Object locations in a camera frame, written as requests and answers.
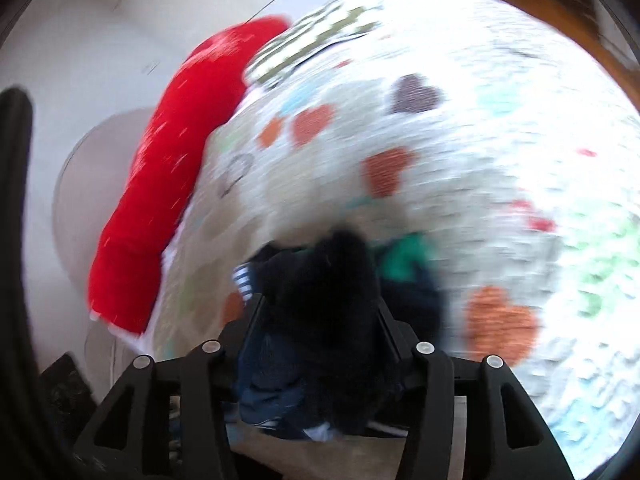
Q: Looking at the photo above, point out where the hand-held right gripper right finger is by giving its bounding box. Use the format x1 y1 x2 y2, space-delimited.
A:
374 304 576 480

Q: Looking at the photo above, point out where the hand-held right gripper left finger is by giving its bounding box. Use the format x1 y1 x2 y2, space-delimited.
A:
74 294 267 480

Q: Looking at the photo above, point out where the red quilted blanket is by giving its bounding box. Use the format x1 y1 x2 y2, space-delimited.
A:
87 16 293 336

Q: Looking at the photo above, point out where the white headboard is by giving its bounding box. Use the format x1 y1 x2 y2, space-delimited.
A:
52 107 161 281

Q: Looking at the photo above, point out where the quilted bedspread with heart patches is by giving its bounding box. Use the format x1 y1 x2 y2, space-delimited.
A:
145 0 640 480

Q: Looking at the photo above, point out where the olive patterned bolster pillow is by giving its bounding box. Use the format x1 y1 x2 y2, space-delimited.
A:
247 0 386 88

